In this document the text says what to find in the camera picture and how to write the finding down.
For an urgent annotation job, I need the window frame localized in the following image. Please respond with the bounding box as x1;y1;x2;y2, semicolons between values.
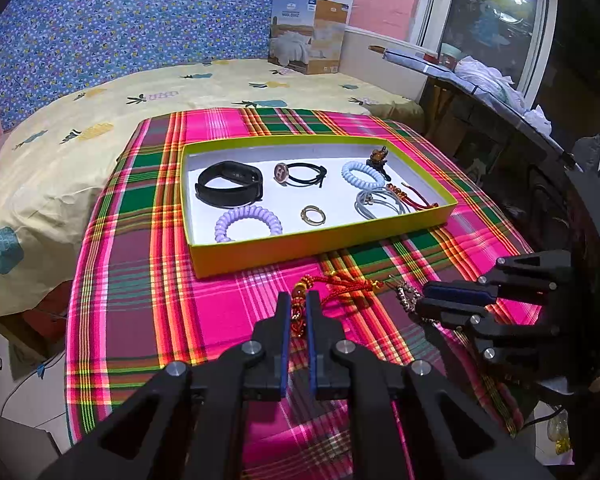
408;0;558;106

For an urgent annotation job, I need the red orange beaded knot charm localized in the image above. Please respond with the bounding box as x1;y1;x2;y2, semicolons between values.
290;272;385;338

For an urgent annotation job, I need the pink plaid tablecloth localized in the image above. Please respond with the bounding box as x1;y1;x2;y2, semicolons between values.
66;108;535;479

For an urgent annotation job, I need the purple spiral hair tie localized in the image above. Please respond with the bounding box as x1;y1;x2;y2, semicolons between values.
213;204;285;244

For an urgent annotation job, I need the silver beaded chain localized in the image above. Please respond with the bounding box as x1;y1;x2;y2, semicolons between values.
386;275;424;316

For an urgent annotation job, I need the bedding set cardboard box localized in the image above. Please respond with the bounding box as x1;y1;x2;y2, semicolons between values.
268;0;350;75

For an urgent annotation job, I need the blue floral headboard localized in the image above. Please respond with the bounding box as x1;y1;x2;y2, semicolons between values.
0;0;274;129

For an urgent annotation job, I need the red knot tassel charm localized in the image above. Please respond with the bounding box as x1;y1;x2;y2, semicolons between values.
386;183;438;211

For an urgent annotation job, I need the white crumpled cloth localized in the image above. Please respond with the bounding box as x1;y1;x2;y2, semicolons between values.
455;56;552;136

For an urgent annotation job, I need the green shallow cardboard tray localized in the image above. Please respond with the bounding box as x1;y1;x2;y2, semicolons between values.
178;134;457;278

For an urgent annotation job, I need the white spiral hair tie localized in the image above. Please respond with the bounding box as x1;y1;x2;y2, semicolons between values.
340;159;387;192

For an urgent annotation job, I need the yellow pineapple bed sheet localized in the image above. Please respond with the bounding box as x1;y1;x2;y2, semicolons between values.
0;60;425;316

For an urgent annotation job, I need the black cord pendant bracelet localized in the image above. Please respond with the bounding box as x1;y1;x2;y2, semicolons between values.
273;160;330;189

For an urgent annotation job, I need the black fitness band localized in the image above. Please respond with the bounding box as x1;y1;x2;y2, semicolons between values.
195;160;263;208

